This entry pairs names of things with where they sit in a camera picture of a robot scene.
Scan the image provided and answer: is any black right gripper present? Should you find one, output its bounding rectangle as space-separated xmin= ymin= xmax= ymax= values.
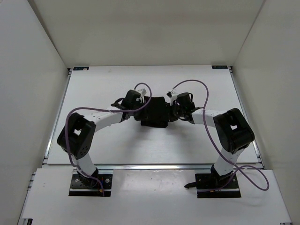
xmin=161 ymin=102 xmax=185 ymax=122

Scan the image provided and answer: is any black skirt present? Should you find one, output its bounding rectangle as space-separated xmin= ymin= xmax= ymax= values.
xmin=134 ymin=97 xmax=169 ymax=128

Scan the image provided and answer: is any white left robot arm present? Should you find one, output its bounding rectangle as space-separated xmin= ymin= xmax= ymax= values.
xmin=57 ymin=89 xmax=152 ymax=187

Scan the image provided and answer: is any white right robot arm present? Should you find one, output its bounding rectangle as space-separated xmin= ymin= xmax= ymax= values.
xmin=167 ymin=91 xmax=255 ymax=188

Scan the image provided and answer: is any dark sticker far right corner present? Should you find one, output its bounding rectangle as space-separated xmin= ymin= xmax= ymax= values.
xmin=211 ymin=65 xmax=228 ymax=69

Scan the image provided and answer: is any dark sticker corner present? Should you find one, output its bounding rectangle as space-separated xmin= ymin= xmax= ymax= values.
xmin=211 ymin=65 xmax=228 ymax=69
xmin=73 ymin=67 xmax=89 ymax=71

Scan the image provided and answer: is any dark sticker far left corner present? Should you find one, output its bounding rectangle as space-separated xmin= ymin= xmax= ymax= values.
xmin=73 ymin=67 xmax=89 ymax=71

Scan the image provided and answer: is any white front cover board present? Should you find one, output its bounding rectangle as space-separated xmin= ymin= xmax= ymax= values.
xmin=22 ymin=168 xmax=291 ymax=225

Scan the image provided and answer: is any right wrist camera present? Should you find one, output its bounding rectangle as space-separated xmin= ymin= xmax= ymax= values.
xmin=166 ymin=90 xmax=179 ymax=105

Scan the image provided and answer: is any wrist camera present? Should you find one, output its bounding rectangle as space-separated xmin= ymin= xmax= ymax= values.
xmin=166 ymin=90 xmax=179 ymax=105
xmin=135 ymin=88 xmax=147 ymax=103

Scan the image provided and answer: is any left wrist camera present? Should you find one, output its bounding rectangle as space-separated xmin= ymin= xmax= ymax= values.
xmin=135 ymin=88 xmax=147 ymax=103

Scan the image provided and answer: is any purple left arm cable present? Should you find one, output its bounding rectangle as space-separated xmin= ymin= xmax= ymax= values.
xmin=65 ymin=82 xmax=153 ymax=196

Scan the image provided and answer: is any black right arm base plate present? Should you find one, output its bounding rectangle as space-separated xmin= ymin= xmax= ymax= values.
xmin=184 ymin=172 xmax=241 ymax=199

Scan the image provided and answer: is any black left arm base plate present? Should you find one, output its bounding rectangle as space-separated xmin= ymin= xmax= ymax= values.
xmin=68 ymin=170 xmax=113 ymax=197

